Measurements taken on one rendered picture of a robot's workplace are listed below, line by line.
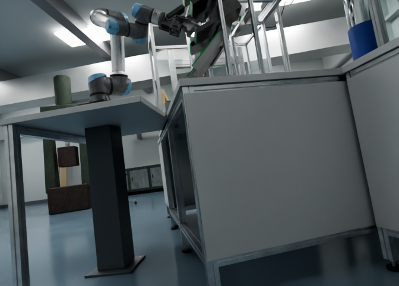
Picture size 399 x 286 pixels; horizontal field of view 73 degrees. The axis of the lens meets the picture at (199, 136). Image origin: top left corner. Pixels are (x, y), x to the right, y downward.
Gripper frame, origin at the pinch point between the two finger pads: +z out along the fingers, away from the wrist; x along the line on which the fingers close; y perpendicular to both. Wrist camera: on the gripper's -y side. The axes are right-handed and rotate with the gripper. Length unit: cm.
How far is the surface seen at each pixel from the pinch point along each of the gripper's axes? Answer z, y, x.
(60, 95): -251, -12, -412
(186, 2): -13.1, -23.0, -15.5
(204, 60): 8.9, 19.7, 6.3
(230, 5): 12.7, -13.1, 8.3
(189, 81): 7, 43, 33
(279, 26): 69, -97, -110
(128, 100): -17, 54, 16
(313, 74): 56, 20, 28
